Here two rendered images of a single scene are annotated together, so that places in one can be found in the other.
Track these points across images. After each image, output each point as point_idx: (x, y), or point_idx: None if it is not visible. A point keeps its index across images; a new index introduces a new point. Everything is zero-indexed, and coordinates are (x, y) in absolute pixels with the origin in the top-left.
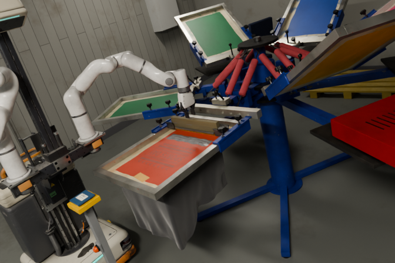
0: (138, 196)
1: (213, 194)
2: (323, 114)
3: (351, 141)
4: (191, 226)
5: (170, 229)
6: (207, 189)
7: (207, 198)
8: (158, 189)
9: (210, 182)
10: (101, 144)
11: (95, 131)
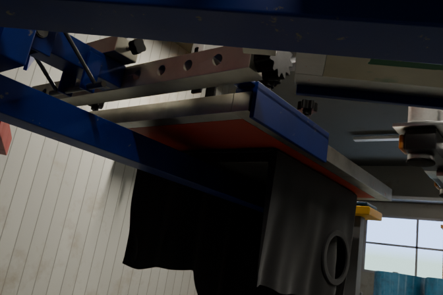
0: None
1: (159, 257)
2: None
3: (2, 130)
4: (205, 290)
5: (241, 288)
6: (171, 240)
7: (173, 260)
8: None
9: (165, 229)
10: (399, 147)
11: (424, 120)
